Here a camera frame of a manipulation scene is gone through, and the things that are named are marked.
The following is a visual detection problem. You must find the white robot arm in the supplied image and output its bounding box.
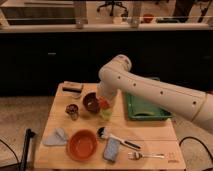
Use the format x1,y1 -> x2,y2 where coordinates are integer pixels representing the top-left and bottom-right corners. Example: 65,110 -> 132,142
98,54 -> 213,134

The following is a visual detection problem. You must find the clear green plastic cup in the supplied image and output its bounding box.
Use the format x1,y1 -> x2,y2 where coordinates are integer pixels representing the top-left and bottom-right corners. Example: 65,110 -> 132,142
100,107 -> 113,121

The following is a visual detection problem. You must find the dark brown bowl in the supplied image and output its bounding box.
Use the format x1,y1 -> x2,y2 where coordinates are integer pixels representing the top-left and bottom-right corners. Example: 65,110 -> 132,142
83,92 -> 100,113

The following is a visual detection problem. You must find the wooden block eraser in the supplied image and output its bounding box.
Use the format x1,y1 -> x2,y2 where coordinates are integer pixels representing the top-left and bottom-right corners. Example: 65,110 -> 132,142
62,81 -> 83,93

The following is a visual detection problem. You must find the green plastic tray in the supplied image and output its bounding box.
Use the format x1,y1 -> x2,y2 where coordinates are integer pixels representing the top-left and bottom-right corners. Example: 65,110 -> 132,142
123,77 -> 174,122

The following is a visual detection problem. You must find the black white dish brush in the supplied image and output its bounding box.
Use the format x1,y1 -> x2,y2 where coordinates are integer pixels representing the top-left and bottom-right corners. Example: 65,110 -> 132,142
97,127 -> 141,150

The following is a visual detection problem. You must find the orange bowl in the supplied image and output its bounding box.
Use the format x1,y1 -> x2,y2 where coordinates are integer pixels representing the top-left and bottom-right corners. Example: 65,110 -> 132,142
66,129 -> 98,161

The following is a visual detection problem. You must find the blue sponge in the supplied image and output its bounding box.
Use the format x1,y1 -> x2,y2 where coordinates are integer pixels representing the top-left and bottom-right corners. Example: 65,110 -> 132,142
103,138 -> 120,162

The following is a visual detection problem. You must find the grey folded cloth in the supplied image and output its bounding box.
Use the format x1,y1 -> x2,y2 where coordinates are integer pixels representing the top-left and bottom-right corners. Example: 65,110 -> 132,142
42,128 -> 68,146

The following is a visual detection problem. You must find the red bowl background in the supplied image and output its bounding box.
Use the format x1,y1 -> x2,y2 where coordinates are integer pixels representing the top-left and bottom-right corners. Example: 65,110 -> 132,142
143,14 -> 154,23

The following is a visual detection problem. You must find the black office chair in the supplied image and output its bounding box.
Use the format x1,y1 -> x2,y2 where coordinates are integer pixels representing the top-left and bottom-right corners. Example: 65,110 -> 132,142
96,0 -> 128,17

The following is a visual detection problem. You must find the black stand pole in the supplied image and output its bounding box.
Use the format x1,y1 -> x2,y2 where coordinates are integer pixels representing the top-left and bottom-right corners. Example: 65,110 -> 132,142
20,129 -> 36,171

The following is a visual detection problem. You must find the black cable right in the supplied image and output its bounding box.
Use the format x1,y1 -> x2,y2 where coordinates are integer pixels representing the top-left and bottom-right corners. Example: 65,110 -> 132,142
179,136 -> 213,171

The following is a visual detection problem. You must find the black cable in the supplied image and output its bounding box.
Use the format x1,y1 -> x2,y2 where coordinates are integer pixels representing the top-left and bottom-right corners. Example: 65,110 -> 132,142
0,138 -> 21,168
179,136 -> 213,171

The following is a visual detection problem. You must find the black cable left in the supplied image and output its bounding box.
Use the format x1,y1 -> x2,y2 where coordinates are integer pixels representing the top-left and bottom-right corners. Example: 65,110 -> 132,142
0,138 -> 21,168

